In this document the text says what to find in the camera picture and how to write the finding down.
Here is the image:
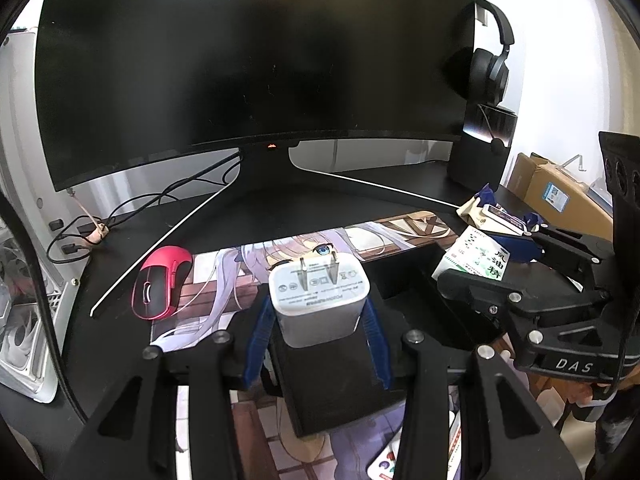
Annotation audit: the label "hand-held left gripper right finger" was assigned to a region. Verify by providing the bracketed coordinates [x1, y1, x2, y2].
[357, 300, 586, 480]

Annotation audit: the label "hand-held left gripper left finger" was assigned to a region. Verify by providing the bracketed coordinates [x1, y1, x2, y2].
[52, 301, 274, 480]

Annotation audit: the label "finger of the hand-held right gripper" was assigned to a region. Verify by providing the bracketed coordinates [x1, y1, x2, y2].
[486, 226, 616, 287]
[437, 267, 609, 335]

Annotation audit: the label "white and green small box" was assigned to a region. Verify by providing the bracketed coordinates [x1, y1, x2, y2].
[432, 225, 513, 291]

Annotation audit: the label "black container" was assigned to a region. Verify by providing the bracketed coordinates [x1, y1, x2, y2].
[165, 245, 506, 438]

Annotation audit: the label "white plug charger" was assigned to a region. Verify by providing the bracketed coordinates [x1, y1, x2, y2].
[268, 251, 372, 350]

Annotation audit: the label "person's right forearm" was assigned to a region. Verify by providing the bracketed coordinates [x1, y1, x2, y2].
[565, 385, 640, 480]

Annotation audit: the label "printed desk mat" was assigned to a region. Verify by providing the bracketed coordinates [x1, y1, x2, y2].
[149, 212, 458, 480]

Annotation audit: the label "wet wipes pack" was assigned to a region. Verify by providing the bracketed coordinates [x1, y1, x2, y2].
[457, 185, 546, 242]

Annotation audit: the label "cardboard box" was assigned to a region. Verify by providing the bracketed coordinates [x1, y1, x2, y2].
[507, 152, 616, 241]

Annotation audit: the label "black cylinder speaker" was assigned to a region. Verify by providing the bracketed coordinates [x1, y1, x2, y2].
[446, 102, 519, 192]

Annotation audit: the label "red computer mouse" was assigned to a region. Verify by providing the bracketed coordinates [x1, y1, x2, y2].
[131, 246, 194, 321]

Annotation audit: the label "black monitor stand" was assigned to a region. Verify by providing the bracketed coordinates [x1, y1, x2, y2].
[90, 141, 471, 318]

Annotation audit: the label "black headphones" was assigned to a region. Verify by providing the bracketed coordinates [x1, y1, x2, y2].
[445, 0, 517, 155]

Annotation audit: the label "white computer case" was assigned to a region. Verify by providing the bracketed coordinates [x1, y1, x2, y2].
[0, 25, 83, 404]

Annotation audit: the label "black curved monitor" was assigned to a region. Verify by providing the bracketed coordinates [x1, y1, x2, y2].
[34, 0, 476, 192]

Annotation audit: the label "black cable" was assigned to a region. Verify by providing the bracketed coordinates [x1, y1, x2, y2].
[47, 152, 244, 266]

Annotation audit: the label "beige cable with clip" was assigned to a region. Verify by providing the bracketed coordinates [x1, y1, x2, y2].
[66, 187, 109, 244]

